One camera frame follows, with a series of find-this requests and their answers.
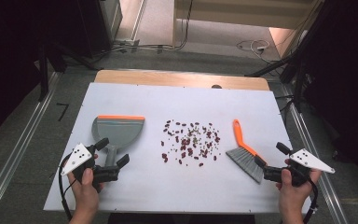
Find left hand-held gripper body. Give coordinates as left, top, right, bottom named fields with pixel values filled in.
left=60, top=143, right=120, bottom=192

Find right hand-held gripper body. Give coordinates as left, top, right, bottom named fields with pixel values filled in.
left=263, top=148, right=336, bottom=188

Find grey dustpan with orange edge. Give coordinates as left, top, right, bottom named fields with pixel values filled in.
left=91, top=115, right=146, bottom=168

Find orange-handled grey brush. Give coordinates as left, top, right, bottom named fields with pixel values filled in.
left=225, top=119, right=267, bottom=185

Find scatter of red beans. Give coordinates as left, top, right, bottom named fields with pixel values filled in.
left=159, top=119, right=222, bottom=168

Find person's left hand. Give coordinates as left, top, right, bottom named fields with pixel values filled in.
left=67, top=167, right=105, bottom=216

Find person's right hand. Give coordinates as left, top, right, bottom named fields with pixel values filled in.
left=275, top=167, right=323, bottom=216

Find white table cover sheet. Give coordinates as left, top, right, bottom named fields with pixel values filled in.
left=43, top=82, right=315, bottom=215

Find black metal stand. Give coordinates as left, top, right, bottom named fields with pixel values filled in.
left=37, top=41, right=100, bottom=103
left=244, top=0, right=335, bottom=114

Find person's dark clothing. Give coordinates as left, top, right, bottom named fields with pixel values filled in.
left=106, top=213, right=256, bottom=224

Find black curtain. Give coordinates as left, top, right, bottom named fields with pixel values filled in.
left=302, top=0, right=358, bottom=189
left=0, top=0, right=79, bottom=147

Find dark cabinet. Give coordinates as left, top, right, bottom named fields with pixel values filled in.
left=76, top=0, right=124, bottom=59

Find metal floor rail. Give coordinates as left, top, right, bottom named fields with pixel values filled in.
left=0, top=72, right=61, bottom=224
left=280, top=83, right=350, bottom=224

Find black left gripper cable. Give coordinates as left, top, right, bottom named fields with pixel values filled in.
left=58, top=152, right=77, bottom=221

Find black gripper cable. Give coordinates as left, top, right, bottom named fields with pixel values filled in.
left=58, top=152, right=77, bottom=221
left=302, top=176, right=320, bottom=224

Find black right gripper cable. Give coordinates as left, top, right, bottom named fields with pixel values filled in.
left=302, top=176, right=320, bottom=224

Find white floor cable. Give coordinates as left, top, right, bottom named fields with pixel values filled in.
left=236, top=39, right=272, bottom=63

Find pale wooden furniture frame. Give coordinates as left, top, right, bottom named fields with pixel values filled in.
left=172, top=0, right=324, bottom=49

